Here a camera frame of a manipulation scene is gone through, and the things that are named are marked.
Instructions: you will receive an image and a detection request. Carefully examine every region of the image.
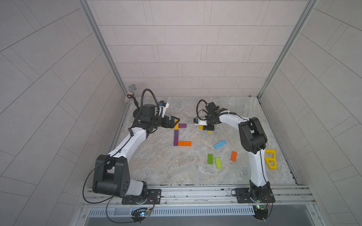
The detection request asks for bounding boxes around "microphone on black stand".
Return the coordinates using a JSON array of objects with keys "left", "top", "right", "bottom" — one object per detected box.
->
[{"left": 124, "top": 84, "right": 140, "bottom": 118}]

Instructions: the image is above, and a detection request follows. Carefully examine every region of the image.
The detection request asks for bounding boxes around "light blue block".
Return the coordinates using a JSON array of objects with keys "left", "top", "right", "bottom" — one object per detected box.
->
[{"left": 214, "top": 140, "right": 227, "bottom": 149}]

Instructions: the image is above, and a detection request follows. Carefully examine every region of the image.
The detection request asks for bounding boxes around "left camera cable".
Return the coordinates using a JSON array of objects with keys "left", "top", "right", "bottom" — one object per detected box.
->
[{"left": 140, "top": 89, "right": 160, "bottom": 116}]

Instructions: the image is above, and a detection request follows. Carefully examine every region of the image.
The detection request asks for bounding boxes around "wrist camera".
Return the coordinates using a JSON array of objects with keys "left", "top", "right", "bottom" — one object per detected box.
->
[
  {"left": 193, "top": 118, "right": 207, "bottom": 126},
  {"left": 158, "top": 100, "right": 169, "bottom": 118}
]

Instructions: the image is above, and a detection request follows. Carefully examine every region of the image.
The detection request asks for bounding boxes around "amber yellow long block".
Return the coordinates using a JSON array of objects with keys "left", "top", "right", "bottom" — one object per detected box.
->
[{"left": 174, "top": 119, "right": 180, "bottom": 130}]

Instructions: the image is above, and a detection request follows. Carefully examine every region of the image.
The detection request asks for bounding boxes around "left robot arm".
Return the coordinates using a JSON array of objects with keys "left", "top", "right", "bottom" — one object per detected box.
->
[{"left": 92, "top": 101, "right": 180, "bottom": 202}]

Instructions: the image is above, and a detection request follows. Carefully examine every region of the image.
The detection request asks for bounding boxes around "right circuit board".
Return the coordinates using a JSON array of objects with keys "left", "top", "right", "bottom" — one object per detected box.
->
[{"left": 253, "top": 205, "right": 269, "bottom": 220}]

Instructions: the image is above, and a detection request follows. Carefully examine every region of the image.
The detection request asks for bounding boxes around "yellow triangle frame piece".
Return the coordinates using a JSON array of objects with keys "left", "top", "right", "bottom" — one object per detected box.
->
[{"left": 265, "top": 149, "right": 277, "bottom": 170}]

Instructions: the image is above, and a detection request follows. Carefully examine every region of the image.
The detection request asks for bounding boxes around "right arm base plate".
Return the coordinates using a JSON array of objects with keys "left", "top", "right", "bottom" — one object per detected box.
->
[{"left": 231, "top": 186, "right": 275, "bottom": 204}]

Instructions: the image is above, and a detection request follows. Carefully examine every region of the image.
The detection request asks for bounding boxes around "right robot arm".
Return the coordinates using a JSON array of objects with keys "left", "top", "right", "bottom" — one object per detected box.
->
[{"left": 197, "top": 102, "right": 271, "bottom": 202}]

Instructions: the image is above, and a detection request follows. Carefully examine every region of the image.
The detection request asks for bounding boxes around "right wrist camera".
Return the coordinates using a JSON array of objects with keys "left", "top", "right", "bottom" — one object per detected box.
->
[{"left": 193, "top": 118, "right": 207, "bottom": 126}]

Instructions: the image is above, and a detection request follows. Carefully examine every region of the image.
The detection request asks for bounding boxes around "circuit board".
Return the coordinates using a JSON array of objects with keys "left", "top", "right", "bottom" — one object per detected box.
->
[
  {"left": 131, "top": 208, "right": 152, "bottom": 223},
  {"left": 253, "top": 205, "right": 269, "bottom": 220}
]

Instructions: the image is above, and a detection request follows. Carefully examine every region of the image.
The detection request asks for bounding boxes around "red orange block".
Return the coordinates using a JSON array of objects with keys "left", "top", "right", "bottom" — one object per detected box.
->
[{"left": 231, "top": 151, "right": 238, "bottom": 162}]

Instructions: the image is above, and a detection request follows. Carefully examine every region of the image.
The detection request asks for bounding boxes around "right camera cable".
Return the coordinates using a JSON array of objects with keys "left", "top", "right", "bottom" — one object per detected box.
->
[{"left": 196, "top": 99, "right": 208, "bottom": 119}]

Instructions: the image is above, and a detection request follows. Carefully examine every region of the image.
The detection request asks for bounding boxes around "aluminium rail frame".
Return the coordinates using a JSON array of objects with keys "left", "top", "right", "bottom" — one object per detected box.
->
[{"left": 79, "top": 184, "right": 316, "bottom": 208}]

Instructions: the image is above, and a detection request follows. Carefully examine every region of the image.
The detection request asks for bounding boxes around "left circuit board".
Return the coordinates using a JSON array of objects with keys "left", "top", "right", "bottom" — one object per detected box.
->
[{"left": 131, "top": 208, "right": 152, "bottom": 223}]

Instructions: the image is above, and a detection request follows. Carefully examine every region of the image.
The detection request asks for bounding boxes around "lime green block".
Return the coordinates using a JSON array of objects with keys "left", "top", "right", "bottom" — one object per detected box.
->
[{"left": 215, "top": 158, "right": 222, "bottom": 169}]

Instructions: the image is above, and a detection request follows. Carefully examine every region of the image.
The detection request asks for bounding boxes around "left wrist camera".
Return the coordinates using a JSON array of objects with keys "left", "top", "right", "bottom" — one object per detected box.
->
[{"left": 158, "top": 100, "right": 169, "bottom": 118}]

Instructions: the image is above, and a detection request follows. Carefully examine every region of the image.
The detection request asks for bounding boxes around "camera cable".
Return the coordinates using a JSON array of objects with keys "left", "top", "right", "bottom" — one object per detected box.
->
[
  {"left": 140, "top": 89, "right": 160, "bottom": 116},
  {"left": 196, "top": 99, "right": 208, "bottom": 119}
]

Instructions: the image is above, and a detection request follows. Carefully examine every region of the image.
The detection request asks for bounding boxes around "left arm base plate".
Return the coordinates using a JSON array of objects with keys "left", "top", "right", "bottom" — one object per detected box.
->
[{"left": 122, "top": 189, "right": 162, "bottom": 205}]

